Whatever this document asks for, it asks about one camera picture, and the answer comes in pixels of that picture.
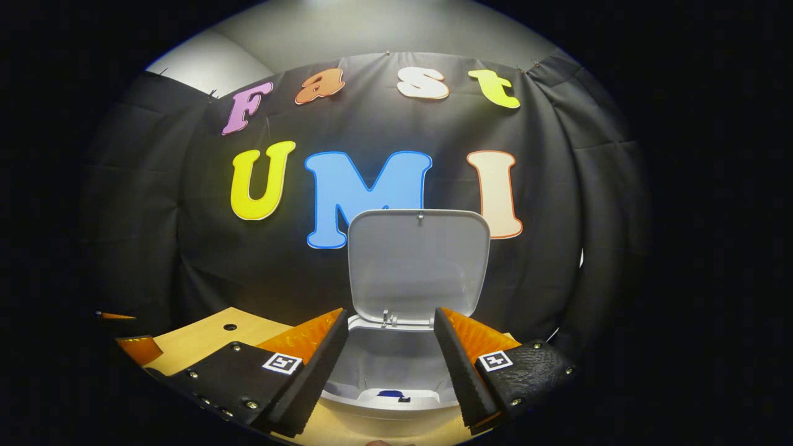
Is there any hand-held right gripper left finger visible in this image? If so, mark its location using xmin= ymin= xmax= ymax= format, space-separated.
xmin=162 ymin=308 xmax=350 ymax=438

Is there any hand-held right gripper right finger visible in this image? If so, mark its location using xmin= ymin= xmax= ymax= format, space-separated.
xmin=433 ymin=307 xmax=578 ymax=435

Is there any white desktop garbage bin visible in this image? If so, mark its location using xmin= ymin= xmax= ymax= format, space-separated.
xmin=319 ymin=209 xmax=491 ymax=434

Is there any wooden desktop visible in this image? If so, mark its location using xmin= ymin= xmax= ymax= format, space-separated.
xmin=142 ymin=307 xmax=515 ymax=446

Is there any black backdrop cloth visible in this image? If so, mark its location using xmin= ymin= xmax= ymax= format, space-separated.
xmin=81 ymin=51 xmax=651 ymax=348

